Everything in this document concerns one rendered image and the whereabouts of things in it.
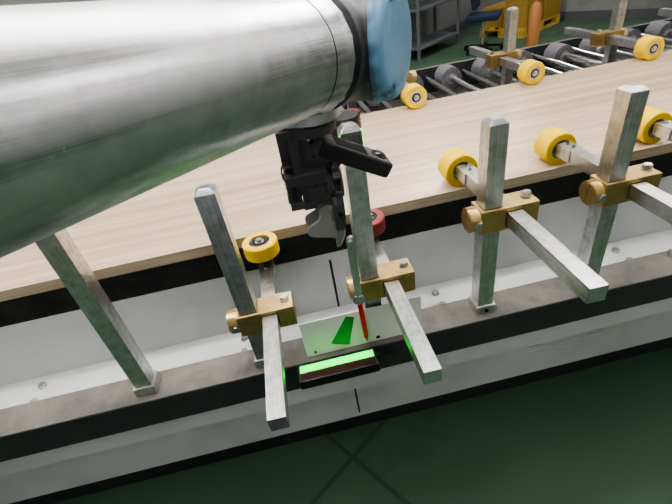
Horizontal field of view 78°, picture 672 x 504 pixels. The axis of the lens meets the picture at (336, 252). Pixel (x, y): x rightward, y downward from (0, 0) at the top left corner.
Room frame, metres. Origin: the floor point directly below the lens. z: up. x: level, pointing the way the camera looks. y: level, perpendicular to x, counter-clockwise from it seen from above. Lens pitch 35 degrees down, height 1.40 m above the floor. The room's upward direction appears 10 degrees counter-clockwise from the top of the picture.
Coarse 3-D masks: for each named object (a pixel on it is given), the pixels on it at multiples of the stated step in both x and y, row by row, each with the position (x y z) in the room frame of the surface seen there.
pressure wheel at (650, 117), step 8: (648, 112) 0.95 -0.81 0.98; (656, 112) 0.93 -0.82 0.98; (664, 112) 0.93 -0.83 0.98; (648, 120) 0.93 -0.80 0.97; (656, 120) 0.93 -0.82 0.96; (664, 120) 0.93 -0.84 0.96; (640, 128) 0.93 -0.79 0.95; (648, 128) 0.92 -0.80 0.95; (640, 136) 0.93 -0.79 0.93; (648, 136) 0.93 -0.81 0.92
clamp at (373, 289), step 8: (384, 264) 0.68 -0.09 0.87; (392, 264) 0.68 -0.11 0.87; (384, 272) 0.65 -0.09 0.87; (392, 272) 0.65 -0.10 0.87; (400, 272) 0.65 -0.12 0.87; (408, 272) 0.64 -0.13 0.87; (360, 280) 0.64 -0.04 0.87; (368, 280) 0.64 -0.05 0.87; (376, 280) 0.64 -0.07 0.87; (384, 280) 0.64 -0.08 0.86; (392, 280) 0.64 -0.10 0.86; (400, 280) 0.64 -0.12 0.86; (408, 280) 0.64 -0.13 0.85; (352, 288) 0.64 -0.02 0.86; (368, 288) 0.63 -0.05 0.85; (376, 288) 0.63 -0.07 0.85; (408, 288) 0.64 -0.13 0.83; (368, 296) 0.63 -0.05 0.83; (376, 296) 0.63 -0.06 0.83; (384, 296) 0.64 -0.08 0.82
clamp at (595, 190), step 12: (636, 168) 0.71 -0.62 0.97; (588, 180) 0.70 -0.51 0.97; (600, 180) 0.69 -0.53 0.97; (624, 180) 0.68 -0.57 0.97; (636, 180) 0.67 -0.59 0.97; (648, 180) 0.68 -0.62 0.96; (660, 180) 0.68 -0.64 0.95; (588, 192) 0.69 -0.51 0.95; (600, 192) 0.67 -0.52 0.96; (612, 192) 0.67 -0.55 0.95; (624, 192) 0.67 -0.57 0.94; (588, 204) 0.68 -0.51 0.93; (600, 204) 0.67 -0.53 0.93; (612, 204) 0.67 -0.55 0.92
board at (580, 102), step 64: (640, 64) 1.55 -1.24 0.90; (384, 128) 1.37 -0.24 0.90; (448, 128) 1.27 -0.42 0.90; (512, 128) 1.18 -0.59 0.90; (576, 128) 1.10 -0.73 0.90; (192, 192) 1.14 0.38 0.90; (256, 192) 1.06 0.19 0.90; (384, 192) 0.93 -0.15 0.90; (448, 192) 0.87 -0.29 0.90; (128, 256) 0.85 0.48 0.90; (192, 256) 0.83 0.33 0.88
